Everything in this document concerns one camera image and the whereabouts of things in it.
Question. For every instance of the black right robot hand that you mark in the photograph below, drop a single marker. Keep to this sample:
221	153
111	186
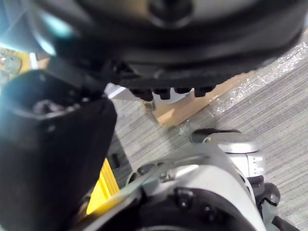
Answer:
197	48

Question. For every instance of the yellow shelf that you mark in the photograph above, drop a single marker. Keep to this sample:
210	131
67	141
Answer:
104	185

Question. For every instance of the brown cardboard box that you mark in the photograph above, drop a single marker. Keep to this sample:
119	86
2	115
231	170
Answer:
183	110

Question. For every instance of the clear bubble wrap sheet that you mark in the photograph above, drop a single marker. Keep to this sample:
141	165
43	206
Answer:
269	79

